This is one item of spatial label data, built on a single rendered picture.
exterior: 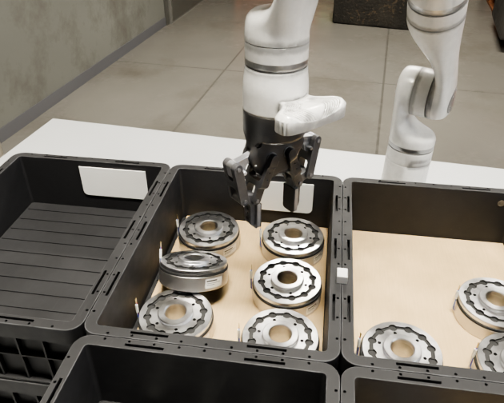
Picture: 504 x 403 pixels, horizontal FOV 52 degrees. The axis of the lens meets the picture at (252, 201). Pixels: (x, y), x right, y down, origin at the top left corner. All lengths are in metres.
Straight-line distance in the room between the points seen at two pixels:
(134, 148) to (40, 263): 0.66
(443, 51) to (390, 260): 0.35
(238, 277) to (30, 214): 0.43
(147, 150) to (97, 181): 0.51
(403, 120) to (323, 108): 0.53
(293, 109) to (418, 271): 0.43
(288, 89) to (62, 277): 0.50
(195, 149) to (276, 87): 0.93
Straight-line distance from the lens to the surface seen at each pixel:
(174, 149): 1.48
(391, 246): 0.93
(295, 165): 0.65
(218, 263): 0.79
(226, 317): 0.78
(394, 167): 1.11
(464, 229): 0.97
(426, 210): 0.94
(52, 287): 0.88
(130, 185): 0.98
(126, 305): 0.74
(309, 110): 0.55
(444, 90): 1.01
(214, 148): 1.48
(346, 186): 0.88
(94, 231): 0.98
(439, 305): 0.84
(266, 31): 0.55
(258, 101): 0.58
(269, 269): 0.80
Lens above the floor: 1.39
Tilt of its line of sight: 34 degrees down
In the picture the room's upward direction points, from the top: straight up
